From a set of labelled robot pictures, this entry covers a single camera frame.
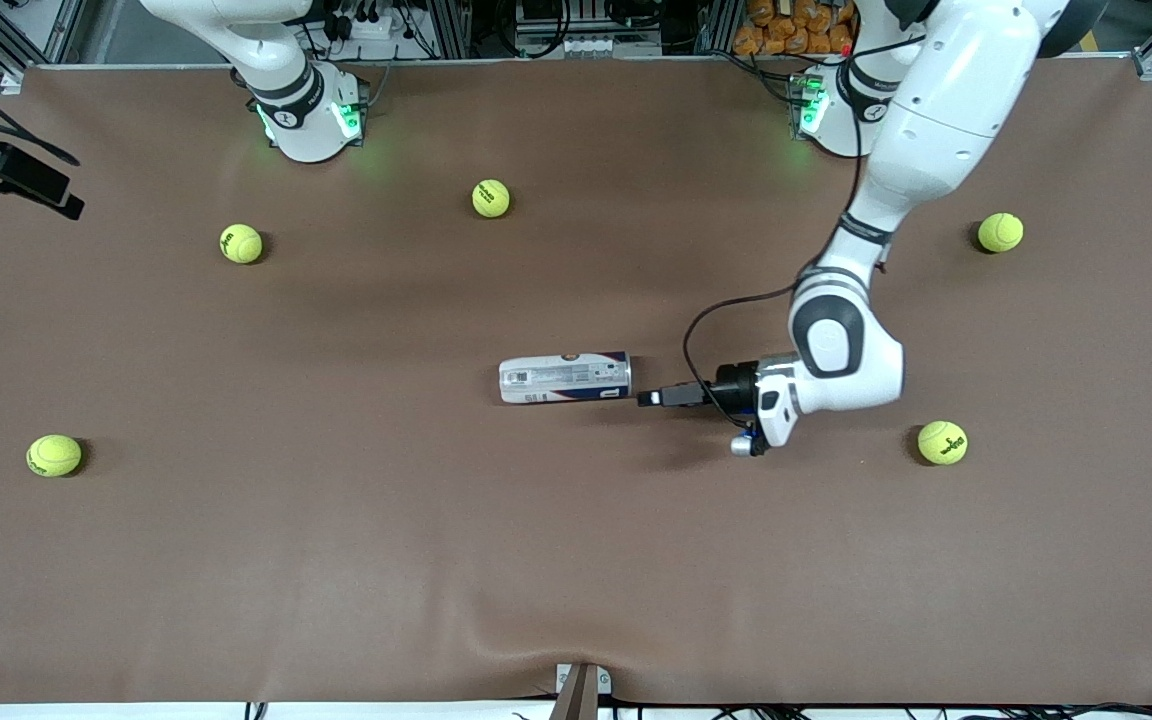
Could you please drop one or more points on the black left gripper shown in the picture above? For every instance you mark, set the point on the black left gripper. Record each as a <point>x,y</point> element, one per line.
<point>733,387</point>

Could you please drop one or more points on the white blue tennis ball can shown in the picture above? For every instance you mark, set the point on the white blue tennis ball can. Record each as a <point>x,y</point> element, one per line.
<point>566,378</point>

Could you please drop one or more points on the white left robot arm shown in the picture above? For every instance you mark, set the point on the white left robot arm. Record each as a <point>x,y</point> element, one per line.
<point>946,120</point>

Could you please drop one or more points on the yellow tennis ball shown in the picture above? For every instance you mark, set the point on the yellow tennis ball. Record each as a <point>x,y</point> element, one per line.
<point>54,455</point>
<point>1000,232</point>
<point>241,243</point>
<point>491,198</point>
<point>942,442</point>

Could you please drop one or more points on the brown table mat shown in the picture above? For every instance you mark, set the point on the brown table mat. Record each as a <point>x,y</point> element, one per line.
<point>576,550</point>

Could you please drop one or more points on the white power strip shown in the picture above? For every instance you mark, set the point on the white power strip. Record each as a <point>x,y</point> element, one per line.
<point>366,25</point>

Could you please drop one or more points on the white terminal block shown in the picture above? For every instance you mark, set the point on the white terminal block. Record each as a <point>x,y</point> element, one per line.
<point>586,45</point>

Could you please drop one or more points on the bag of orange items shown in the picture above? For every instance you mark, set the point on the bag of orange items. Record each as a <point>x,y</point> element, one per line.
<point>796,25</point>

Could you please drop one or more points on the metal table edge bracket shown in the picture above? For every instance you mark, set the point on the metal table edge bracket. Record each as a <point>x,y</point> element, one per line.
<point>581,690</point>

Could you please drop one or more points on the aluminium frame post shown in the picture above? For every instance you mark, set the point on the aluminium frame post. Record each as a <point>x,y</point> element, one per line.
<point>451,30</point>
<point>716,25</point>

